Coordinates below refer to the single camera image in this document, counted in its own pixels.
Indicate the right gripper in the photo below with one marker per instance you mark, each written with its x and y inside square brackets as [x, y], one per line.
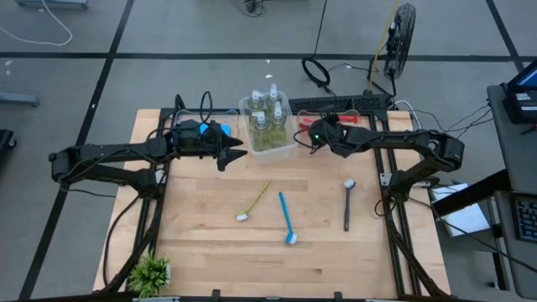
[331, 136]

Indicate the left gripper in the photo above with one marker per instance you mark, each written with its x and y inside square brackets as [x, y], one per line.
[210, 142]

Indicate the red dish brush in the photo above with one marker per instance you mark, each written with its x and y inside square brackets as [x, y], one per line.
[351, 119]

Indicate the clear yellow-green soap bottle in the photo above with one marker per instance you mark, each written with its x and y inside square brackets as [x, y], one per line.
[260, 134]
[279, 130]
[272, 100]
[254, 102]

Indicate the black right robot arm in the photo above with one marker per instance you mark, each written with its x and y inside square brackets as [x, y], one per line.
[398, 138]

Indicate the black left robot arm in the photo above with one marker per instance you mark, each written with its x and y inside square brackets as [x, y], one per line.
[109, 153]

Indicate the clear shallow plastic tray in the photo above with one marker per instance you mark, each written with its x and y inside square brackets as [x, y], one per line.
[178, 114]
[356, 142]

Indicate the clear deep plastic bin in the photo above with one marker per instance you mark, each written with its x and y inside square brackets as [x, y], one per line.
[268, 154]

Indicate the green dish brush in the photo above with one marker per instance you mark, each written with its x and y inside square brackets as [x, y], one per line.
[241, 217]

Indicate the dark grey dish brush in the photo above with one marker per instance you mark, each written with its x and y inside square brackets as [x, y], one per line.
[347, 214]

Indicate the blue dish brush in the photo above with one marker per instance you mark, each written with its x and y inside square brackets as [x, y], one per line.
[286, 216]

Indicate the black floor fan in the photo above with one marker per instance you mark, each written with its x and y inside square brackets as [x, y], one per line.
[400, 38]

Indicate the small green potted plant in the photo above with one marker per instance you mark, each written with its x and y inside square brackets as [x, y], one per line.
[149, 274]

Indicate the black diagonal desk bar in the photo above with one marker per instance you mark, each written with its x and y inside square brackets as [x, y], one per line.
[474, 189]

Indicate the grey desk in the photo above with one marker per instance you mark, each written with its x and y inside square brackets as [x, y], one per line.
[520, 155]

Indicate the black laptop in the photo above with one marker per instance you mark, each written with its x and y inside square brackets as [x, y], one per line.
[524, 105]

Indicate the black keyboard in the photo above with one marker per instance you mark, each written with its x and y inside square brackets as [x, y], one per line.
[528, 218]

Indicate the grey floor bar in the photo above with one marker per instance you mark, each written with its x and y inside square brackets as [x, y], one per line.
[17, 100]

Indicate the black chair base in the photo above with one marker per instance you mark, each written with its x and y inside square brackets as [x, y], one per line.
[5, 142]

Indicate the grey cart base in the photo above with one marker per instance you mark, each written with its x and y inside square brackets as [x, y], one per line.
[50, 3]

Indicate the black aluminium table frame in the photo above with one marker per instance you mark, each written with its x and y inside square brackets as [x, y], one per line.
[164, 112]

